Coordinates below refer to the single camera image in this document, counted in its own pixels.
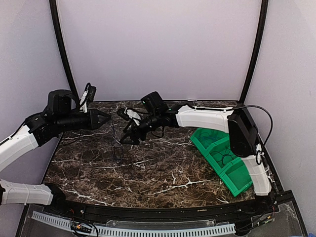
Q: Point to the green bin near compartment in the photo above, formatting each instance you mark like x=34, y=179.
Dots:
x=236, y=177

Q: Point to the white slotted cable duct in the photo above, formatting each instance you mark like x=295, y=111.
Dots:
x=135, y=229

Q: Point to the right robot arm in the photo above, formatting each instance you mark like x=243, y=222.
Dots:
x=236, y=121

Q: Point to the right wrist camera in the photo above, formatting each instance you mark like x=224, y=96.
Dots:
x=127, y=114

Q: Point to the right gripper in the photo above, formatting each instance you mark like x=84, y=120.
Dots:
x=135, y=137

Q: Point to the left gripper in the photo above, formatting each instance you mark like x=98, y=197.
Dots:
x=93, y=121

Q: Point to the black front rail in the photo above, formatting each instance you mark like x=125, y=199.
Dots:
x=238, y=211

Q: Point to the left black frame post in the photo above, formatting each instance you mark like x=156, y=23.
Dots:
x=62, y=48

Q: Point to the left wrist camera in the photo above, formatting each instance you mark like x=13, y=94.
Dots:
x=87, y=97

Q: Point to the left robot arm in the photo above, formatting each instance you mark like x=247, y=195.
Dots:
x=64, y=112

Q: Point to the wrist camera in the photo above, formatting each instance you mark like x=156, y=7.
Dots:
x=87, y=97
x=127, y=114

